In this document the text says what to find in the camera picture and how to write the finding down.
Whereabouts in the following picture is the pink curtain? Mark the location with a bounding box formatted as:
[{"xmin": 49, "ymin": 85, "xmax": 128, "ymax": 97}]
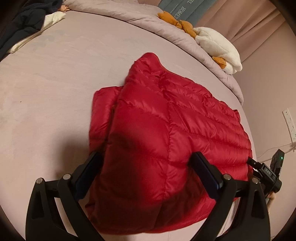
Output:
[{"xmin": 139, "ymin": 0, "xmax": 285, "ymax": 61}]

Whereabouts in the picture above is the blue grey curtain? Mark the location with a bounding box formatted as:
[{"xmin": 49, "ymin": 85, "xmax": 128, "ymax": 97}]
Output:
[{"xmin": 158, "ymin": 0, "xmax": 217, "ymax": 26}]

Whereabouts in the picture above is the white power strip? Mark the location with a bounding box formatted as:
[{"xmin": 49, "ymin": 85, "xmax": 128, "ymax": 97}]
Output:
[{"xmin": 282, "ymin": 108, "xmax": 296, "ymax": 143}]

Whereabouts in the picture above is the lilac duvet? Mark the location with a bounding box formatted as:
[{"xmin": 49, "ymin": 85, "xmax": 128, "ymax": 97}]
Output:
[{"xmin": 64, "ymin": 1, "xmax": 244, "ymax": 103}]

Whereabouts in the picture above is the white garment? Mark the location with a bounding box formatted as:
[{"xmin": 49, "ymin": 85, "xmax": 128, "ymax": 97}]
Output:
[{"xmin": 6, "ymin": 10, "xmax": 67, "ymax": 54}]

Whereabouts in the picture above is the pink bed sheet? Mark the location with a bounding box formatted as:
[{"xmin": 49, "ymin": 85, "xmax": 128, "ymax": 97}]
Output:
[{"xmin": 1, "ymin": 11, "xmax": 250, "ymax": 235}]

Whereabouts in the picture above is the dark navy garment right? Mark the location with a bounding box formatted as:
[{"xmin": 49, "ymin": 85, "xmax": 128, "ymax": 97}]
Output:
[{"xmin": 1, "ymin": 1, "xmax": 63, "ymax": 59}]

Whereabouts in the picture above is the red puffer jacket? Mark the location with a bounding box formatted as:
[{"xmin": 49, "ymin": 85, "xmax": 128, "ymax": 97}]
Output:
[{"xmin": 86, "ymin": 53, "xmax": 252, "ymax": 235}]

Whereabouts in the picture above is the white goose plush toy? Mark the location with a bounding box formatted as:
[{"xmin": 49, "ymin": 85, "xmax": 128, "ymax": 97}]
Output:
[{"xmin": 158, "ymin": 11, "xmax": 243, "ymax": 75}]

